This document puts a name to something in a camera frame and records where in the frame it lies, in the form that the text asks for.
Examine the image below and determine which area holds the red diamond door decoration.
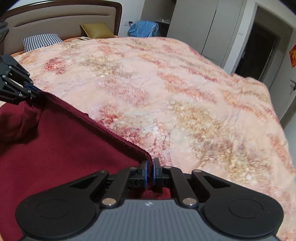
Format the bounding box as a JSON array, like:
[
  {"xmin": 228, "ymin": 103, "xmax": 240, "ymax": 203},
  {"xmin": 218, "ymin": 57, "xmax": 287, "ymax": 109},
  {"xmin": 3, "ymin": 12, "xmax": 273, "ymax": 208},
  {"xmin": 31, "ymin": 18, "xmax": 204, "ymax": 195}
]
[{"xmin": 289, "ymin": 44, "xmax": 296, "ymax": 68}]

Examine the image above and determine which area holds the blue garment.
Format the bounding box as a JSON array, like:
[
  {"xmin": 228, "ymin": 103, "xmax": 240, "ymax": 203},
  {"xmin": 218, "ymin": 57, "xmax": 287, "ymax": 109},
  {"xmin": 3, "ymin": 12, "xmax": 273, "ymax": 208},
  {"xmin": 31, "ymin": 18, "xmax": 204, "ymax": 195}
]
[{"xmin": 127, "ymin": 20, "xmax": 159, "ymax": 38}]

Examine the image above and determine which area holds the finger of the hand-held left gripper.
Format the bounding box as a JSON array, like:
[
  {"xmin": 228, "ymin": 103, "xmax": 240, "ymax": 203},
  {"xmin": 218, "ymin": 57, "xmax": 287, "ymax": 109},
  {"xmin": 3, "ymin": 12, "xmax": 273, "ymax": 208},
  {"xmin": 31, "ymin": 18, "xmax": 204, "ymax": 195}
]
[
  {"xmin": 0, "ymin": 77, "xmax": 45, "ymax": 101},
  {"xmin": 0, "ymin": 54, "xmax": 36, "ymax": 90}
]

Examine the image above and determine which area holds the houndstooth pillow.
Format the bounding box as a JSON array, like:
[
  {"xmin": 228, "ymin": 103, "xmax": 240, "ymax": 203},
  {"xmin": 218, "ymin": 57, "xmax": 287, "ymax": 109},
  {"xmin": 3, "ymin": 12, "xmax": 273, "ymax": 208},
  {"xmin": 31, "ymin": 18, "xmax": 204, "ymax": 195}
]
[{"xmin": 22, "ymin": 33, "xmax": 64, "ymax": 53}]

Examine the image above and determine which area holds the beige padded bed headboard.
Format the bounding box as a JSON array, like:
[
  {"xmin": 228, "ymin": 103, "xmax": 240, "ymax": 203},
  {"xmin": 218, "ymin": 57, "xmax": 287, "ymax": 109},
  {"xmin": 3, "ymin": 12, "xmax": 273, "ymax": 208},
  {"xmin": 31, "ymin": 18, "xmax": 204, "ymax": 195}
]
[{"xmin": 0, "ymin": 1, "xmax": 123, "ymax": 55}]

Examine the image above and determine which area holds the olive green pillow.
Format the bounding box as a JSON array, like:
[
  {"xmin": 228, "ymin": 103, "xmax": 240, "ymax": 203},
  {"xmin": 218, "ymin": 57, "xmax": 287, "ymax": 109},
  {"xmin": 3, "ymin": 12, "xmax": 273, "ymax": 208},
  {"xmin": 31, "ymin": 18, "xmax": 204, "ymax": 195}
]
[{"xmin": 80, "ymin": 23, "xmax": 115, "ymax": 38}]

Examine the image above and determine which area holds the white room door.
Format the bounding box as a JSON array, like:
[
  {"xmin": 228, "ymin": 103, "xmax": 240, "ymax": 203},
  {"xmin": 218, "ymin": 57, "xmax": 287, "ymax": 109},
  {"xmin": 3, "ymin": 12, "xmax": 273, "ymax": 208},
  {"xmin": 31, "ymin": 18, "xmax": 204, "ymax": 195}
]
[{"xmin": 276, "ymin": 29, "xmax": 296, "ymax": 127}]

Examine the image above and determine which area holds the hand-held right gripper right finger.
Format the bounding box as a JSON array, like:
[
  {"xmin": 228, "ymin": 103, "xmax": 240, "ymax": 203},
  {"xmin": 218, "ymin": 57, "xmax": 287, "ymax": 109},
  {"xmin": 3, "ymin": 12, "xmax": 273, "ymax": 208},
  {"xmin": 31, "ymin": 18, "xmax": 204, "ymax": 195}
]
[{"xmin": 151, "ymin": 158, "xmax": 232, "ymax": 207}]

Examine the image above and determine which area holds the floral peach quilt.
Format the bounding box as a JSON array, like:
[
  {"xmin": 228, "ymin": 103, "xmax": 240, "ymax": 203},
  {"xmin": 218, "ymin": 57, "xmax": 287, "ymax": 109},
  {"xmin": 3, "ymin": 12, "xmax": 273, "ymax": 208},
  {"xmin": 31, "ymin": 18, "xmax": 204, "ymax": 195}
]
[{"xmin": 11, "ymin": 36, "xmax": 296, "ymax": 241}]

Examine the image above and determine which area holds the grey built-in wardrobe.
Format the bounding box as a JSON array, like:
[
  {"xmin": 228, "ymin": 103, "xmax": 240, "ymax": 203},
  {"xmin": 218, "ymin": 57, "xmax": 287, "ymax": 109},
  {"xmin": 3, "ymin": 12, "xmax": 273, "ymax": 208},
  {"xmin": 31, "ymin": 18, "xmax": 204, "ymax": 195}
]
[{"xmin": 141, "ymin": 0, "xmax": 247, "ymax": 68}]

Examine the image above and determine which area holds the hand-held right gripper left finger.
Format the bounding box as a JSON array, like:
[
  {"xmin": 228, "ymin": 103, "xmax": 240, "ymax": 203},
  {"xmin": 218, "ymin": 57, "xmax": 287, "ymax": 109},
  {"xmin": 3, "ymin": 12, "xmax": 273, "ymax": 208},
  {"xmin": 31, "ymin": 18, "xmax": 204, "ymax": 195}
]
[{"xmin": 69, "ymin": 160, "xmax": 150, "ymax": 208}]

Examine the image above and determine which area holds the dark red long-sleeve sweater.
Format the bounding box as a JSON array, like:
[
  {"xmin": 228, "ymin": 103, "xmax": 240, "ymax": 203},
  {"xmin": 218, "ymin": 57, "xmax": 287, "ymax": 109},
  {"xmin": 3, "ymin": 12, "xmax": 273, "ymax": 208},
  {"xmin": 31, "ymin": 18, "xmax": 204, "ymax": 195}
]
[{"xmin": 0, "ymin": 91, "xmax": 172, "ymax": 241}]

